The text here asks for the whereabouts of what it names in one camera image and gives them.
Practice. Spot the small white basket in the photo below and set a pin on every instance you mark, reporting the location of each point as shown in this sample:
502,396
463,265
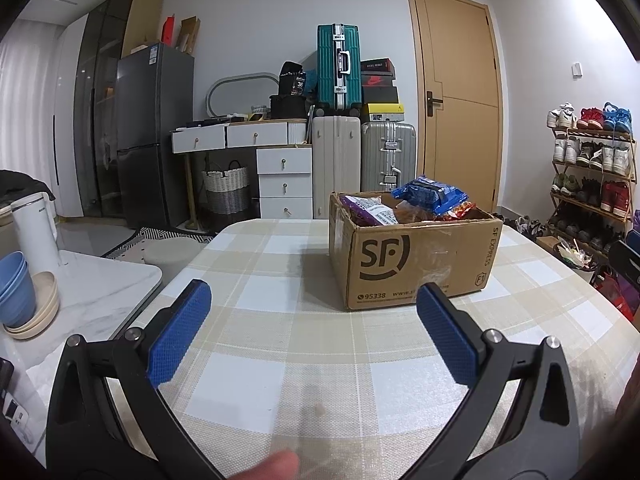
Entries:
258,109

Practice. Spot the white drawer desk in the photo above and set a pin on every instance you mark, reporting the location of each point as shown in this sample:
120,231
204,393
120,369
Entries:
250,135

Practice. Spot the white wardrobe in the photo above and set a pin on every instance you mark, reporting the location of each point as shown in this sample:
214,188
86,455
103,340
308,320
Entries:
67,135

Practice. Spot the rows of assorted shoes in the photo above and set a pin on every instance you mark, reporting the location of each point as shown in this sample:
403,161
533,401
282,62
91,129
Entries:
590,195

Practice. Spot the white sneakers pair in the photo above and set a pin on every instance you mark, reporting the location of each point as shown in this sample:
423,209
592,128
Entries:
560,117

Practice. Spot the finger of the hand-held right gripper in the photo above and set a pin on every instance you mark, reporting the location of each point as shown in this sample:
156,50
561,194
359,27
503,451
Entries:
629,270

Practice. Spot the red gift bag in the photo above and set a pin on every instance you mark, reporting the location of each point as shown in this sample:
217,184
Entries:
612,295

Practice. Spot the white curtain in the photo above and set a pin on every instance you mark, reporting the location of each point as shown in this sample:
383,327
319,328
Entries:
25,110

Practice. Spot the grey round stool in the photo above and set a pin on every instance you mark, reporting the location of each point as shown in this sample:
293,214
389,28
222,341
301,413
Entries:
175,260

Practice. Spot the dark cloth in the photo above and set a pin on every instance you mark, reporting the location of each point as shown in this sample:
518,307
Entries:
15,182

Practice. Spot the black device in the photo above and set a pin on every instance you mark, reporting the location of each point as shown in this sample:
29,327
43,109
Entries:
7,395

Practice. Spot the red sneakers pair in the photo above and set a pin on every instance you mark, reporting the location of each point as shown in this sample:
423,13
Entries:
590,119

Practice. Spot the blue sneakers pair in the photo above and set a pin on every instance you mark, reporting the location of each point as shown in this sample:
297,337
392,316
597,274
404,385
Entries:
617,120

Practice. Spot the oval mirror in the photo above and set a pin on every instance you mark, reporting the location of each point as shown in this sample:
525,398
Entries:
217,92

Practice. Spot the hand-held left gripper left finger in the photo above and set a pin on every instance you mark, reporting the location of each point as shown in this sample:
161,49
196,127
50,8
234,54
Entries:
180,332

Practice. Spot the checked tablecloth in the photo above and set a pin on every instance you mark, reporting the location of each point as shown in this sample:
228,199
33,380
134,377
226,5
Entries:
300,335

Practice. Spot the red carton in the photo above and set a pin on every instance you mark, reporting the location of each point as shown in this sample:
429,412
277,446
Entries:
168,30

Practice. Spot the blue snack packet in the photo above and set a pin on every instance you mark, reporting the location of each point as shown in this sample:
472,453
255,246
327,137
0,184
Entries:
430,195

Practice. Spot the red black shoe box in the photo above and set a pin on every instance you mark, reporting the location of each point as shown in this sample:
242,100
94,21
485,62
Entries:
377,80

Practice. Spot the white orange chips bag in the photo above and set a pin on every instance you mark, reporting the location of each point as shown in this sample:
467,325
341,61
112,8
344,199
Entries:
455,211

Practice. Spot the person's left hand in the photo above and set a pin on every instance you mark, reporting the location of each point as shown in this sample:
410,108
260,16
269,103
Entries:
270,467

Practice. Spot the black printed bag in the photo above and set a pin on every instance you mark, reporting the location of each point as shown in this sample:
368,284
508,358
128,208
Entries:
291,80

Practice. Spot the white drawer cabinet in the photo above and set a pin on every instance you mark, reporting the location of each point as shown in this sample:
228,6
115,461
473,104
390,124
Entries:
285,185

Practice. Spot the orange bread packet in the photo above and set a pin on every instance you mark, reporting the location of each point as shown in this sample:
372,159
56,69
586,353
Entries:
415,212

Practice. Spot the tall cardboard carton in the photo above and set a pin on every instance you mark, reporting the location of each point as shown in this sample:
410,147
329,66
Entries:
190,35

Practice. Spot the brown cardboard box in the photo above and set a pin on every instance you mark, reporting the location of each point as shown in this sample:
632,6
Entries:
425,265

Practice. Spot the wooden door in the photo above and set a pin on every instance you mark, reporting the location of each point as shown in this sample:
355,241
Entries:
460,110

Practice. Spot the black storage box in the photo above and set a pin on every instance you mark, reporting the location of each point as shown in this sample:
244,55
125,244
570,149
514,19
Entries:
287,107

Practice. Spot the white marble side table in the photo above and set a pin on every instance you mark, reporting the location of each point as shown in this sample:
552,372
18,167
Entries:
110,290

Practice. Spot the white waste bin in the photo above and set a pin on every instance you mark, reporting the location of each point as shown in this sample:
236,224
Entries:
572,260

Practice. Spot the grey refrigerator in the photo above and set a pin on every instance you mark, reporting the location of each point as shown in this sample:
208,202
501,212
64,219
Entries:
155,135

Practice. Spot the dark glass cabinet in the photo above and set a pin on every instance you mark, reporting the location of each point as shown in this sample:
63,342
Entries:
100,110

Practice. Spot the cream suitcase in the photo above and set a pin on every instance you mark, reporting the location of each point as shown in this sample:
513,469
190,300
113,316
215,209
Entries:
335,165

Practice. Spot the large black shoe box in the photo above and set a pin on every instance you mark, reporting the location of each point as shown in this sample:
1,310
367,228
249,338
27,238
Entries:
379,95

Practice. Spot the scattered black white shoes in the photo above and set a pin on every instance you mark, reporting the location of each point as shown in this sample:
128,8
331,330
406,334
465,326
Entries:
525,225

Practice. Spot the teal suitcase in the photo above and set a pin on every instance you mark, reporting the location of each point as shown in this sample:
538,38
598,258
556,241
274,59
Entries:
330,65

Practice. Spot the striped rug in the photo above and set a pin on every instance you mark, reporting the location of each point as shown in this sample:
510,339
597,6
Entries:
150,235

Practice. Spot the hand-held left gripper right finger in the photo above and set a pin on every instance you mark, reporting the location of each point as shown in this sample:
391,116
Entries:
447,335

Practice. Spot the white electric kettle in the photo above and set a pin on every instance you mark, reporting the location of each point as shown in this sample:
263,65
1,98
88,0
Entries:
35,235

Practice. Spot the woven laundry basket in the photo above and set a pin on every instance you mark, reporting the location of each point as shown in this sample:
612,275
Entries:
225,190

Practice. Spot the silver purple snack packet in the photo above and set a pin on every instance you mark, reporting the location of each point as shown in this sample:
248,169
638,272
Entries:
370,210

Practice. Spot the wooden shoe rack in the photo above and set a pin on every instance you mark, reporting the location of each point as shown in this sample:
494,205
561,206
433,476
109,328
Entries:
592,132

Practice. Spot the white light switch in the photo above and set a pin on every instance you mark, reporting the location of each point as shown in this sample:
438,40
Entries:
577,69

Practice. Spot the silver suitcase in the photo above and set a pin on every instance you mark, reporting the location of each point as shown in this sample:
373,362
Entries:
387,155

